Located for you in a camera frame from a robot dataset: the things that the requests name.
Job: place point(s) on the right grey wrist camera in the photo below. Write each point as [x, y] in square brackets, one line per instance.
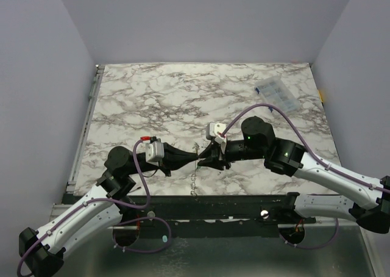
[214, 131]

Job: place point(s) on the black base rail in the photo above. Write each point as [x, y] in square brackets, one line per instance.
[211, 217]

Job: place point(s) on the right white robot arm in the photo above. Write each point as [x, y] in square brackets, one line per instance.
[361, 199]

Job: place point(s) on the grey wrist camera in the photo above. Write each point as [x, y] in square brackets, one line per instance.
[154, 152]
[214, 131]

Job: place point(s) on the clear plastic organizer box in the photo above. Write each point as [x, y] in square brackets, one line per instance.
[275, 92]

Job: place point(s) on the yellow tape tab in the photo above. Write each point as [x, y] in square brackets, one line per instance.
[321, 96]

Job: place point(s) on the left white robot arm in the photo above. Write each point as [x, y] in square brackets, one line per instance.
[121, 191]

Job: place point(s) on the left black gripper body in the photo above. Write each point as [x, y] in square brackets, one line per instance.
[148, 166]

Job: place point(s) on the metal side rail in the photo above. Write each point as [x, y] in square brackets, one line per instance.
[92, 98]

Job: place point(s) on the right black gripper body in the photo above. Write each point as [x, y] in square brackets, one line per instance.
[222, 155]

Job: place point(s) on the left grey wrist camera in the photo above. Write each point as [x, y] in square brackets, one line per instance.
[154, 152]

